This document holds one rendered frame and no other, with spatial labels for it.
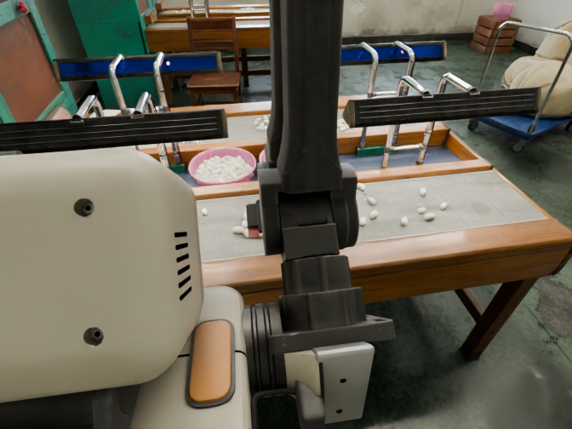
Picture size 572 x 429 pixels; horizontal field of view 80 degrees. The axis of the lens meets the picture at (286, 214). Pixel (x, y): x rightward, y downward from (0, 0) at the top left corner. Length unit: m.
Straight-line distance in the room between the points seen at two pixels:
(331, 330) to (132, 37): 3.57
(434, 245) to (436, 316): 0.86
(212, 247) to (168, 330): 0.85
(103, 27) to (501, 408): 3.85
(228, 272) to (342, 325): 0.66
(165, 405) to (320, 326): 0.14
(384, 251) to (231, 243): 0.46
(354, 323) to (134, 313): 0.20
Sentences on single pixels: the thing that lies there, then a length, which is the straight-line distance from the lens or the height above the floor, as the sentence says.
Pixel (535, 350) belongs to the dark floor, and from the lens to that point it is 2.04.
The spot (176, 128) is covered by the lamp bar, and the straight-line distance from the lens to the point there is 0.99.
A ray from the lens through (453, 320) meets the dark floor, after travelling 1.95.
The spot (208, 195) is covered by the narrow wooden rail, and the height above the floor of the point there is 0.76.
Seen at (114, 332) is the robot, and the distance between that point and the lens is 0.22.
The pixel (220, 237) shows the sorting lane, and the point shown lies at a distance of 1.09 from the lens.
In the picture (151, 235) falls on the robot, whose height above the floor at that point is 1.35.
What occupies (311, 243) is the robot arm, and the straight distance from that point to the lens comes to 0.34.
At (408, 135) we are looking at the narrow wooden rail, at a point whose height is 0.75.
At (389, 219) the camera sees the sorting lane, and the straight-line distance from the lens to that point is 1.19.
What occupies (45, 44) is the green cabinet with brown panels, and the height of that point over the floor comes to 1.08.
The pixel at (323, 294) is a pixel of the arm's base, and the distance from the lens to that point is 0.32.
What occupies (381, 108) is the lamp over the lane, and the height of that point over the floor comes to 1.09.
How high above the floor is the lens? 1.49
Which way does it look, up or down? 40 degrees down
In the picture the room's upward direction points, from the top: straight up
